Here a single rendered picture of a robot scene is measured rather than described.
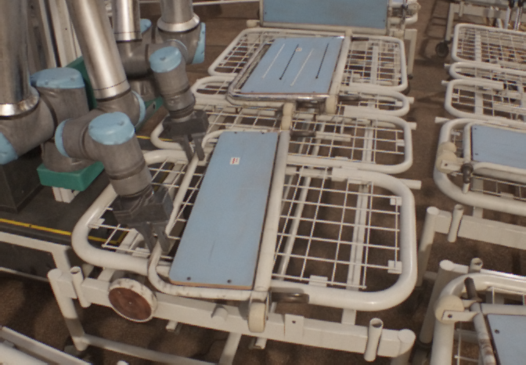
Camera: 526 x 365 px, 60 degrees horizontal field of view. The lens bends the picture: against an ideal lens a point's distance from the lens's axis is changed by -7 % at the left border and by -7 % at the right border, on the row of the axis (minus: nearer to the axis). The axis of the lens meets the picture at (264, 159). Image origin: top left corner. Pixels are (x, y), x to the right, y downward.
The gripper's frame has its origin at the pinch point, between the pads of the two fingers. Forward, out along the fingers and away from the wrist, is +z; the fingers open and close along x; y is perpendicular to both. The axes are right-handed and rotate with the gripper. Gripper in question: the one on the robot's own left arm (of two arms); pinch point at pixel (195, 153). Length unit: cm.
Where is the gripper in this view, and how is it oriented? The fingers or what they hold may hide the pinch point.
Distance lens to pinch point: 154.4
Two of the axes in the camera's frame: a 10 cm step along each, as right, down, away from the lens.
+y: -1.1, 5.3, -8.4
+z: 2.1, 8.4, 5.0
